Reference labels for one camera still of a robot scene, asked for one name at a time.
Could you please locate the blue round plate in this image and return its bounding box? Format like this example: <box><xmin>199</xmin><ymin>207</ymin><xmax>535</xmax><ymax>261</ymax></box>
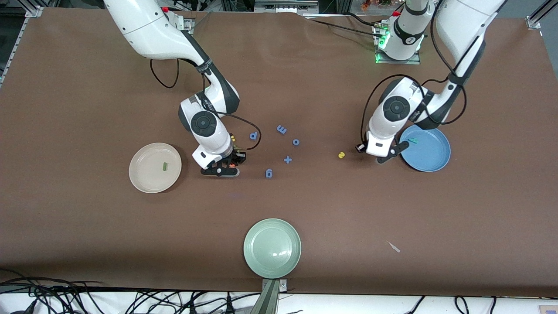
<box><xmin>399</xmin><ymin>126</ymin><xmax>451</xmax><ymax>172</ymax></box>

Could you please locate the brown table cover sheet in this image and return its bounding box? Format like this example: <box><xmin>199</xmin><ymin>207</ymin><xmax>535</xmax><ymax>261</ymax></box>
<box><xmin>0</xmin><ymin>8</ymin><xmax>558</xmax><ymax>297</ymax></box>

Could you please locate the beige round plate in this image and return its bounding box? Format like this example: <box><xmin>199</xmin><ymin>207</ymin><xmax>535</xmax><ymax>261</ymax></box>
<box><xmin>129</xmin><ymin>143</ymin><xmax>182</xmax><ymax>194</ymax></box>

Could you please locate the green round plate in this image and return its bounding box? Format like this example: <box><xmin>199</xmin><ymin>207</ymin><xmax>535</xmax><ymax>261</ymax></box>
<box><xmin>243</xmin><ymin>218</ymin><xmax>302</xmax><ymax>279</ymax></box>

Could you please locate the orange background clutter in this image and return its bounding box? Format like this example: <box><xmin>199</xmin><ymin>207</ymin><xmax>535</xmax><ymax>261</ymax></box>
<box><xmin>360</xmin><ymin>0</ymin><xmax>393</xmax><ymax>11</ymax></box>

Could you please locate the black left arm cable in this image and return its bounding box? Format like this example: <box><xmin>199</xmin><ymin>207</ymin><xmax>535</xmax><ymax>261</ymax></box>
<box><xmin>361</xmin><ymin>0</ymin><xmax>467</xmax><ymax>147</ymax></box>

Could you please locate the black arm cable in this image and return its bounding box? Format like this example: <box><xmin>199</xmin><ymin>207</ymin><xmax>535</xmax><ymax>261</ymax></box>
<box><xmin>150</xmin><ymin>59</ymin><xmax>262</xmax><ymax>151</ymax></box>
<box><xmin>361</xmin><ymin>0</ymin><xmax>467</xmax><ymax>147</ymax></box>

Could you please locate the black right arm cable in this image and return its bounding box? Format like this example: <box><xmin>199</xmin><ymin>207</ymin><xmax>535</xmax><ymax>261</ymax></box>
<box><xmin>150</xmin><ymin>59</ymin><xmax>262</xmax><ymax>151</ymax></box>

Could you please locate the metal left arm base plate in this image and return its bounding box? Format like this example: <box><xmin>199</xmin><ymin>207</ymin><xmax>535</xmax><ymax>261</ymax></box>
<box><xmin>374</xmin><ymin>22</ymin><xmax>422</xmax><ymax>65</ymax></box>

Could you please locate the black cable on table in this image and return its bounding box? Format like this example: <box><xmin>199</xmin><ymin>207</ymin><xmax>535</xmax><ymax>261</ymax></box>
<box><xmin>303</xmin><ymin>17</ymin><xmax>386</xmax><ymax>40</ymax></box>

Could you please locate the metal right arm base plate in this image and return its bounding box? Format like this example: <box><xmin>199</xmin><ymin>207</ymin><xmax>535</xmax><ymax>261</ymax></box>
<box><xmin>174</xmin><ymin>13</ymin><xmax>194</xmax><ymax>34</ymax></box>

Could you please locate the metal camera stand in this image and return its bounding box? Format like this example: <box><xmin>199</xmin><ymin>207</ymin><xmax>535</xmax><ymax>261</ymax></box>
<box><xmin>248</xmin><ymin>278</ymin><xmax>288</xmax><ymax>314</ymax></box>

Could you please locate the grey metal rail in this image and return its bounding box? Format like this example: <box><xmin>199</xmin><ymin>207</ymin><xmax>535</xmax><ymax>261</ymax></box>
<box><xmin>254</xmin><ymin>0</ymin><xmax>320</xmax><ymax>14</ymax></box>

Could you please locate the aluminium frame profile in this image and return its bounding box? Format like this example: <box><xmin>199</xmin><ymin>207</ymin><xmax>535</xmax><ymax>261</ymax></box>
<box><xmin>0</xmin><ymin>5</ymin><xmax>44</xmax><ymax>88</ymax></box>
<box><xmin>525</xmin><ymin>0</ymin><xmax>558</xmax><ymax>30</ymax></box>

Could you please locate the black cable tangle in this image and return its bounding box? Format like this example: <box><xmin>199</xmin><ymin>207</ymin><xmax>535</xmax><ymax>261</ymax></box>
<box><xmin>0</xmin><ymin>267</ymin><xmax>262</xmax><ymax>314</ymax></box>

